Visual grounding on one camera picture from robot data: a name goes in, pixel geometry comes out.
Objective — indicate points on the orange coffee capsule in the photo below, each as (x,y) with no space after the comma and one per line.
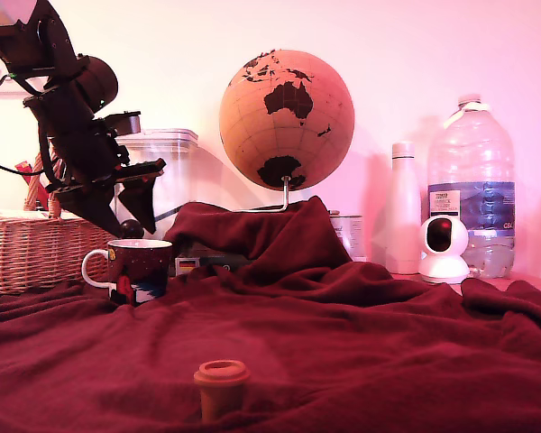
(223,397)

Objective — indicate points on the black coffee scoop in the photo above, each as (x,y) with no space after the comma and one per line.
(133,229)

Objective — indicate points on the dark printed mug white inside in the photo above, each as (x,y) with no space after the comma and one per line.
(140,270)

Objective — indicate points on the clear container with white lid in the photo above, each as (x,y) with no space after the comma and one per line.
(176,171)

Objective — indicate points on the red flat box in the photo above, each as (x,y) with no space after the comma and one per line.
(23,169)

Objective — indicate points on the dark box with flag print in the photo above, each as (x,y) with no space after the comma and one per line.
(189,266)

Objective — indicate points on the grey cardboard box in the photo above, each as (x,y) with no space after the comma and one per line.
(212,251)

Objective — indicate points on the cork globe on metal stand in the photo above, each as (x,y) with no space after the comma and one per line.
(288,135)

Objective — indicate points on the white metal tin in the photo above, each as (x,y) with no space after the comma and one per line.
(349,234)

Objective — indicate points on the dark red fleece blanket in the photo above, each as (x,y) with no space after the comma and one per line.
(342,352)

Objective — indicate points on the white flask bottle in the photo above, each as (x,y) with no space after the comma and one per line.
(403,216)

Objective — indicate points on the large clear water bottle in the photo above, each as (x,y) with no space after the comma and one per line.
(471,158)

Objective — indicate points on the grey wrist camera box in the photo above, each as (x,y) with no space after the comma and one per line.
(124,122)

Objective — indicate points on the small white round camera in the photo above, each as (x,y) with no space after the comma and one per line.
(444,266)

